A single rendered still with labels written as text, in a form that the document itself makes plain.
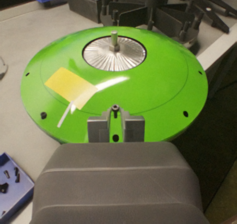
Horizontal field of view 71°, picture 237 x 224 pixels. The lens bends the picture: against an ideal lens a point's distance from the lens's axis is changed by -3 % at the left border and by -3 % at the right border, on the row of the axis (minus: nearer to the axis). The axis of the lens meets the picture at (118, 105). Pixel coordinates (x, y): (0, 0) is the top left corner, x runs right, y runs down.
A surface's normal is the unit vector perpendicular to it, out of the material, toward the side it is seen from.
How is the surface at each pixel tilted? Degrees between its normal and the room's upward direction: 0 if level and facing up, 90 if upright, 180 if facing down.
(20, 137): 0
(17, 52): 0
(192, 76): 23
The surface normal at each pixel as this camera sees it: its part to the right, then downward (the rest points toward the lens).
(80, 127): -0.11, -0.30
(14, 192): 0.01, -0.65
